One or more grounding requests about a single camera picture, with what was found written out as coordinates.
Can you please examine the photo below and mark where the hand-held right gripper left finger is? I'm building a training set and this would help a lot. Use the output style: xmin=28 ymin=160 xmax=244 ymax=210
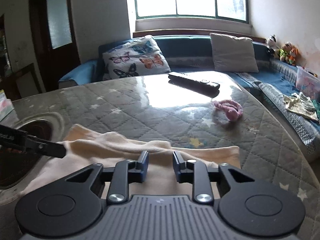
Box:
xmin=65 ymin=151 xmax=150 ymax=204

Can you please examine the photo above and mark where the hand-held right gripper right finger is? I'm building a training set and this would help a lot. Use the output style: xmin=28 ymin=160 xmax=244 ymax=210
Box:
xmin=172 ymin=151 xmax=254 ymax=204

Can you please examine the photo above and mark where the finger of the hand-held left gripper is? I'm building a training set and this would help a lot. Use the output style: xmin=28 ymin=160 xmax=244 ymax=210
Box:
xmin=26 ymin=133 xmax=67 ymax=158

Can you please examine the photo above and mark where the cream garment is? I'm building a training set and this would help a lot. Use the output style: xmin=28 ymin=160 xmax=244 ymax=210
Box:
xmin=19 ymin=124 xmax=241 ymax=198

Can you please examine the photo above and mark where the tissue pack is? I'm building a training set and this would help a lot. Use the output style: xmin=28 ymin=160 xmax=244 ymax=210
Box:
xmin=0 ymin=99 xmax=14 ymax=120

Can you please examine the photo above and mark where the round black cooktop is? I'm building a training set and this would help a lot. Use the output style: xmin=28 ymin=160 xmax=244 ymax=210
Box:
xmin=0 ymin=120 xmax=53 ymax=188

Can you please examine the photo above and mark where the dark wooden furniture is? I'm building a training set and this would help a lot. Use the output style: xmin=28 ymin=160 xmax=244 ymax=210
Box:
xmin=14 ymin=63 xmax=43 ymax=98

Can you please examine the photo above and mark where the pink scrunchie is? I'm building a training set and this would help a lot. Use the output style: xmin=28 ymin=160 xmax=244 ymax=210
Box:
xmin=212 ymin=99 xmax=244 ymax=122

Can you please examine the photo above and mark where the black remote control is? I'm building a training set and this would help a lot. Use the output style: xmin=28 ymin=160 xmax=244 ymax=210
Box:
xmin=168 ymin=72 xmax=220 ymax=96

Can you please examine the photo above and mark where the dark wooden door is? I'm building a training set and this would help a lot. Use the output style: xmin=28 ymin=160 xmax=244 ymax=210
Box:
xmin=29 ymin=0 xmax=80 ymax=90

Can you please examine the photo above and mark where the butterfly print pillow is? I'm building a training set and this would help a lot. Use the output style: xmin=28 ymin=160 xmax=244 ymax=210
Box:
xmin=102 ymin=35 xmax=172 ymax=80

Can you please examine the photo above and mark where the blue sofa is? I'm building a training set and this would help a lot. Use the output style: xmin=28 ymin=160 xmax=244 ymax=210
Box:
xmin=58 ymin=35 xmax=320 ymax=162

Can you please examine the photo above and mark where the plain beige pillow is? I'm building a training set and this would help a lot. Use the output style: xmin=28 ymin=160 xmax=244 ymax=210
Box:
xmin=209 ymin=32 xmax=259 ymax=73

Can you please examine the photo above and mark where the floral cloth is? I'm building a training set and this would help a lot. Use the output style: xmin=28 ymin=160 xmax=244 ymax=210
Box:
xmin=283 ymin=92 xmax=319 ymax=122

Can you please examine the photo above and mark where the black and white plush toy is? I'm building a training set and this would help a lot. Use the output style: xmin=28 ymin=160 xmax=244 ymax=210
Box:
xmin=265 ymin=34 xmax=278 ymax=55

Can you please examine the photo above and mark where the brown bear plush toy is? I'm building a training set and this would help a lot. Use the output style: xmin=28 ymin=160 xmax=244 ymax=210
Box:
xmin=276 ymin=42 xmax=292 ymax=62

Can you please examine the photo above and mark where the clear plastic container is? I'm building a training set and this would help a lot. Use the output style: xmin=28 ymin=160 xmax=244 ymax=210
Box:
xmin=296 ymin=65 xmax=320 ymax=93

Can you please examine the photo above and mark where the orange tiger plush toy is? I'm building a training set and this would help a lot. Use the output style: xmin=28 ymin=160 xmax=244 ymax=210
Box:
xmin=286 ymin=46 xmax=300 ymax=66

